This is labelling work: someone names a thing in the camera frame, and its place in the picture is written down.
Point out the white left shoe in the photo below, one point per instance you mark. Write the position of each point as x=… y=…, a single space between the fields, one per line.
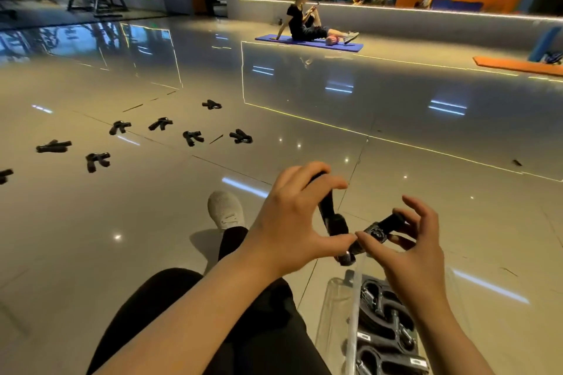
x=225 y=210

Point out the pink foam roller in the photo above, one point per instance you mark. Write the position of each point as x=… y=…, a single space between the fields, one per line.
x=332 y=40

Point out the purple exercise mat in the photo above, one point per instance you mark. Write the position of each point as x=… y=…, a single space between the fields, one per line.
x=352 y=47

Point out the group of black hand grippers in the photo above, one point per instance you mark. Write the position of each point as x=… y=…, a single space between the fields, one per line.
x=53 y=148

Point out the dark rubber floor mat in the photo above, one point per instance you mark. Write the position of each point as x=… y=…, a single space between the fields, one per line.
x=66 y=18

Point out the small dark exercise tool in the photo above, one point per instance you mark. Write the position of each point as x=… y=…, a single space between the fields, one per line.
x=553 y=58

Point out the orange exercise mat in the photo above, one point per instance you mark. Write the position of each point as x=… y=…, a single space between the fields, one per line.
x=506 y=65

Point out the clear plastic storage box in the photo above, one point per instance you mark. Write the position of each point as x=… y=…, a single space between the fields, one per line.
x=354 y=322

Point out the person's right hand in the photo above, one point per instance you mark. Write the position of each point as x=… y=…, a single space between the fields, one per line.
x=418 y=273

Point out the blue foam roller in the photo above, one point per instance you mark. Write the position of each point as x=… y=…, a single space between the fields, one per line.
x=545 y=43

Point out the black trousers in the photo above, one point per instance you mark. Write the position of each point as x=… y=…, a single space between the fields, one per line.
x=145 y=309

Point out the person's left hand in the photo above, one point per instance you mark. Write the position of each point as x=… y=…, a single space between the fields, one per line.
x=286 y=229

